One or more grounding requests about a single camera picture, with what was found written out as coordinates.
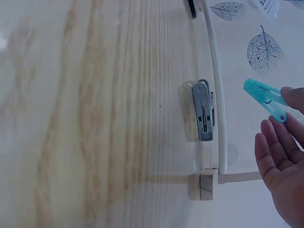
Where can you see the clear plastic bag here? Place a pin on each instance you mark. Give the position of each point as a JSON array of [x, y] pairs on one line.
[[267, 8]]

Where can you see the teal plastic clothespin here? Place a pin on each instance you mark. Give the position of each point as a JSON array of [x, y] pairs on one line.
[[266, 97]]

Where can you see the person's right hand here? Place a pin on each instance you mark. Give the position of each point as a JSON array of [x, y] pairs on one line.
[[288, 180]]

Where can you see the black flat object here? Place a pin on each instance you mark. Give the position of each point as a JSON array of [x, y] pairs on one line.
[[192, 8]]

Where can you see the grey plastic clothespin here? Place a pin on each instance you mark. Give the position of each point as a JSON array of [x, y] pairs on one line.
[[203, 111]]

